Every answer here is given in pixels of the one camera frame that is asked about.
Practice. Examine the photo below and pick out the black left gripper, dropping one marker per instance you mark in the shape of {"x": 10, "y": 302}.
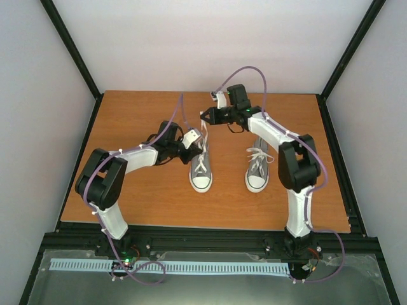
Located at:
{"x": 191, "y": 153}

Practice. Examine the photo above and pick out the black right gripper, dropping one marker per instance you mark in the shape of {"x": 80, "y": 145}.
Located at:
{"x": 213, "y": 117}

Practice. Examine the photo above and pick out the white shoelace of sneaker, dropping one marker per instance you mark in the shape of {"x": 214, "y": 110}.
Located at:
{"x": 259, "y": 162}
{"x": 203, "y": 139}

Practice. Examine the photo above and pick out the grey sneaker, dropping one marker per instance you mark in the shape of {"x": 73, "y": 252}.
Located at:
{"x": 257, "y": 184}
{"x": 200, "y": 185}

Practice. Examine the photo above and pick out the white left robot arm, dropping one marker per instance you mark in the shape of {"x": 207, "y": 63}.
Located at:
{"x": 100, "y": 181}

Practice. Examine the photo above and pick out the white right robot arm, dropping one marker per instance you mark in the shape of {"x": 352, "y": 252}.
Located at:
{"x": 299, "y": 165}

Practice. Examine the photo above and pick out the clear plastic front sheet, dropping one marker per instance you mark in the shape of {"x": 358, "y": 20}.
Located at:
{"x": 355, "y": 279}

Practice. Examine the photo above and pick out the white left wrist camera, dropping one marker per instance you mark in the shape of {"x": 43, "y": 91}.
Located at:
{"x": 191, "y": 137}

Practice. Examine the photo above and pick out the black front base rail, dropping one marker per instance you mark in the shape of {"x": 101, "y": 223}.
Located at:
{"x": 149, "y": 241}

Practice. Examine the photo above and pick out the light blue cable duct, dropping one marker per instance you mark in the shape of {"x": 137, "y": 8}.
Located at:
{"x": 172, "y": 267}

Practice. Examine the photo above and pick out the black right frame post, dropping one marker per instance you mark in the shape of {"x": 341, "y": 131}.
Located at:
{"x": 357, "y": 38}

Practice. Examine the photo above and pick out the black frame post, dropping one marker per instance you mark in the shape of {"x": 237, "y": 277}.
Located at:
{"x": 63, "y": 32}
{"x": 357, "y": 38}

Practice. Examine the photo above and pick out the black left frame post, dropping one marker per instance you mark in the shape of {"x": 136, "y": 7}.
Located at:
{"x": 63, "y": 32}

